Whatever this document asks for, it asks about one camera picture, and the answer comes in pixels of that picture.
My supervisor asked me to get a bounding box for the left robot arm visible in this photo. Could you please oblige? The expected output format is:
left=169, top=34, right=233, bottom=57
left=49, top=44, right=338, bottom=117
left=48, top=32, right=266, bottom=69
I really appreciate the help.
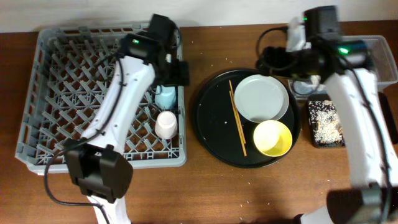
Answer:
left=62, top=14, right=190, bottom=223

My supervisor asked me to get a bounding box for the black rectangular tray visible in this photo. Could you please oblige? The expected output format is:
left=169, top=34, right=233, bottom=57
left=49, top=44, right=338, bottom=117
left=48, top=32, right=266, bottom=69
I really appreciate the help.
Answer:
left=306, top=92, right=397, bottom=148

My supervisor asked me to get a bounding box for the light blue plastic cup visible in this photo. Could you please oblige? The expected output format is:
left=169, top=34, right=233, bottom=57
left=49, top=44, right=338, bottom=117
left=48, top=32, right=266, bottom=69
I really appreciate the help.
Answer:
left=155, top=85, right=177, bottom=110

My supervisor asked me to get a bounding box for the white round plate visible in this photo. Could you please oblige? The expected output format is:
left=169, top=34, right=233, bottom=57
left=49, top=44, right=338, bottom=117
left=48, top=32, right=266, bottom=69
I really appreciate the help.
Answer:
left=234, top=74, right=289, bottom=123

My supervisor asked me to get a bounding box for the white paper cup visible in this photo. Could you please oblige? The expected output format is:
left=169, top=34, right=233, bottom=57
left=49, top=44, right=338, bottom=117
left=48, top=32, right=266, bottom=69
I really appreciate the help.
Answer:
left=155, top=111, right=178, bottom=139

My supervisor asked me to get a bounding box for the food scraps pile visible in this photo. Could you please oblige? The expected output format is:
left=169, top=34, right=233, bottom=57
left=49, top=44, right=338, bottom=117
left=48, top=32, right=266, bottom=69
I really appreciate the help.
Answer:
left=308, top=100, right=344, bottom=147

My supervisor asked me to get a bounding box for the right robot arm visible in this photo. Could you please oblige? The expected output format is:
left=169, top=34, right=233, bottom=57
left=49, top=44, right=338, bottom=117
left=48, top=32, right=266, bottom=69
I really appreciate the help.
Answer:
left=256, top=6, right=397, bottom=223

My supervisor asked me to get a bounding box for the grey dishwasher rack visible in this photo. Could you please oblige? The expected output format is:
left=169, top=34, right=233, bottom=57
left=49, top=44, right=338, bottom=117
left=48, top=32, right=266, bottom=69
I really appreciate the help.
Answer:
left=15, top=23, right=187, bottom=175

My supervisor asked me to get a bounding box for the wooden chopstick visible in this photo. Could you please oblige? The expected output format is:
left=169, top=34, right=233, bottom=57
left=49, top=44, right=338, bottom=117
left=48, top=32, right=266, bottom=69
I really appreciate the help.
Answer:
left=229, top=90, right=247, bottom=157
left=228, top=80, right=246, bottom=144

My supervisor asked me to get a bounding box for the clear plastic waste bin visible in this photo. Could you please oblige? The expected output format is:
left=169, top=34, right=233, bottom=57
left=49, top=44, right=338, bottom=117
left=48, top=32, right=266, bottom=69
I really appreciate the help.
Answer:
left=288, top=35, right=397, bottom=100

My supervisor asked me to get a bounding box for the yellow bowl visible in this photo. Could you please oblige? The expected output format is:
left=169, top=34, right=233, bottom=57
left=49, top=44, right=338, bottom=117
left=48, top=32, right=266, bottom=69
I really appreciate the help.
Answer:
left=253, top=120, right=293, bottom=157

